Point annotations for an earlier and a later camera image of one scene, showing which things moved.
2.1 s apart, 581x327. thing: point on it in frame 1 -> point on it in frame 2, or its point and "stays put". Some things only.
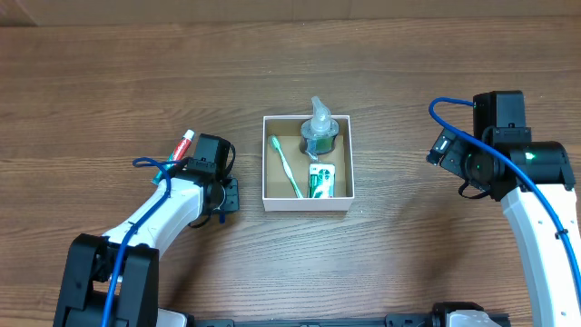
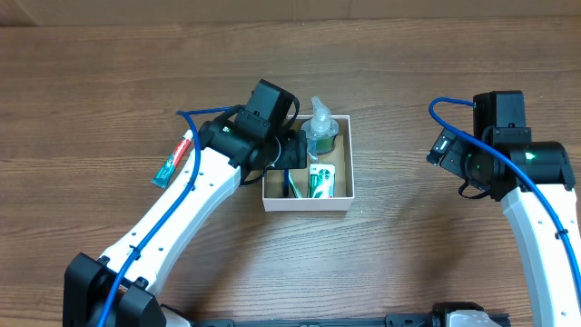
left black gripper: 231,193 -> 294,153
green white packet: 321,181 stays put
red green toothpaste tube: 179,153 stays put
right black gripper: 452,153 stays put
